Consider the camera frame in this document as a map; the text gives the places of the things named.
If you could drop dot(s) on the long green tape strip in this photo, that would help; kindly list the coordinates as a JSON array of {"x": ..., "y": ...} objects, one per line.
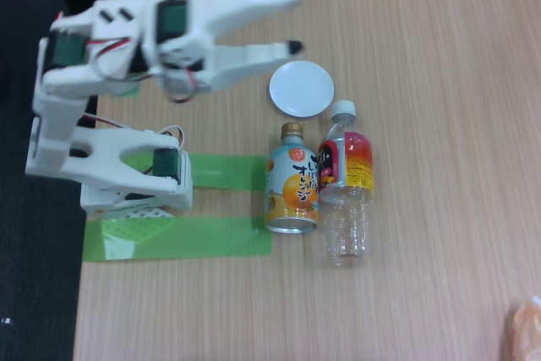
[{"x": 203, "y": 238}]

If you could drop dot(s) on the orange juice bottle can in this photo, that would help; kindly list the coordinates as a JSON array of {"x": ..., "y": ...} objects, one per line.
[{"x": 291, "y": 183}]

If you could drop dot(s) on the small white round plate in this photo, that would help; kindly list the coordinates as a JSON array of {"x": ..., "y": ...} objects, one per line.
[{"x": 301, "y": 88}]

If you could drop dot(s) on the short green tape strip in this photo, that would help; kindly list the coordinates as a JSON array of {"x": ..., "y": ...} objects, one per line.
[{"x": 228, "y": 171}]

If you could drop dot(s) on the orange plastic bag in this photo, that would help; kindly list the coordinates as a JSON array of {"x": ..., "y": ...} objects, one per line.
[{"x": 528, "y": 331}]

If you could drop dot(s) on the clear plastic bottle red label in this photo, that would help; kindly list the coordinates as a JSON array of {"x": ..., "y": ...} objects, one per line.
[{"x": 346, "y": 166}]

